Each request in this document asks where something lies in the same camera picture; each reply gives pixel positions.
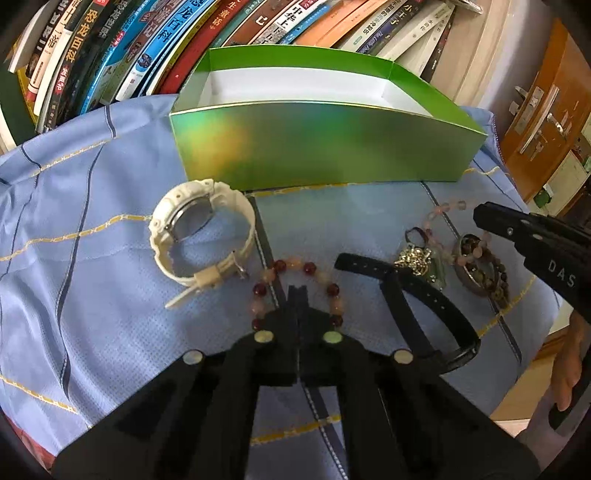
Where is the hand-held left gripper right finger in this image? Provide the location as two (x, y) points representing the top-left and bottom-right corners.
(298, 285), (541, 480)

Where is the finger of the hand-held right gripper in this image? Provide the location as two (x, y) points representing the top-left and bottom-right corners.
(473, 202), (546, 260)

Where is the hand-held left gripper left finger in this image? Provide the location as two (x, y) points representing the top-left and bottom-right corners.
(51, 285), (300, 480)

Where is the brown bead bracelet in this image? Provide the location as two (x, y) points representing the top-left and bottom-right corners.
(455, 234), (509, 301)

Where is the pale pink bead bracelet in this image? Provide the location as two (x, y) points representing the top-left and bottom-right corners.
(418, 198), (492, 264)

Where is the dark round bangle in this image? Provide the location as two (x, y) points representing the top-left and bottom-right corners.
(455, 256), (497, 295)

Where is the red and pink bead bracelet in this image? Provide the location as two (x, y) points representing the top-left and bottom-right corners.
(252, 259), (346, 330)

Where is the gold charm keychain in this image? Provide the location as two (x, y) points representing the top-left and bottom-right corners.
(394, 226), (451, 289)

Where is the black wrist watch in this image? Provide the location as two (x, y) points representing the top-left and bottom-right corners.
(333, 253), (481, 374)

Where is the white wrist watch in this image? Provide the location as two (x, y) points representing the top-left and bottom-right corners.
(148, 179), (256, 309)

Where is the green cardboard box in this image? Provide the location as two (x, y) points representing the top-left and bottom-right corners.
(169, 46), (489, 192)

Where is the person's right hand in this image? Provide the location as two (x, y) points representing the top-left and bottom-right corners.
(551, 310), (591, 407)

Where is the brown wooden door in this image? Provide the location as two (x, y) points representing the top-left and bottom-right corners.
(501, 32), (591, 204)

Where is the blue striped cloth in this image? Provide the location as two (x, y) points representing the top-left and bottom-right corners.
(0, 95), (561, 480)

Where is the cream wooden bookshelf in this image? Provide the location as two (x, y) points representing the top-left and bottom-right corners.
(0, 0), (561, 153)

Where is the row of books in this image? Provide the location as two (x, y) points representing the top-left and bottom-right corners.
(7, 0), (458, 134)

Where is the metal door lock handle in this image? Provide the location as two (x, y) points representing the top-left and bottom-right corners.
(510, 85), (571, 155)

